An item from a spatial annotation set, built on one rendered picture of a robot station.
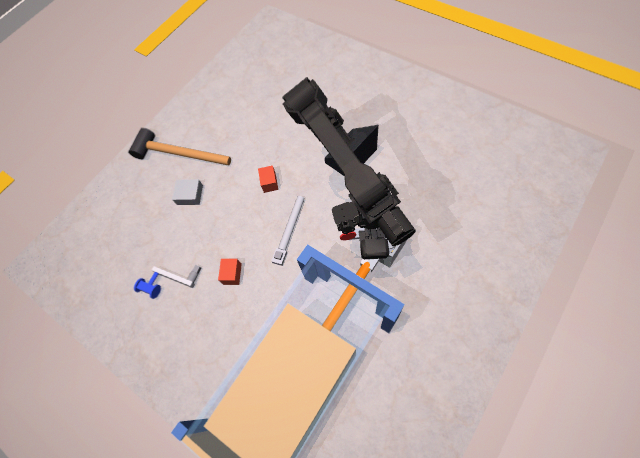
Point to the red-orange cube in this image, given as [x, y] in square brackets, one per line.
[229, 272]
[268, 180]

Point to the black rubber mallet with wooden handle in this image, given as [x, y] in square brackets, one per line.
[144, 141]

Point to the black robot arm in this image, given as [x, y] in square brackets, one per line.
[307, 104]

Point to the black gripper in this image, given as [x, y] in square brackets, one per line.
[373, 244]

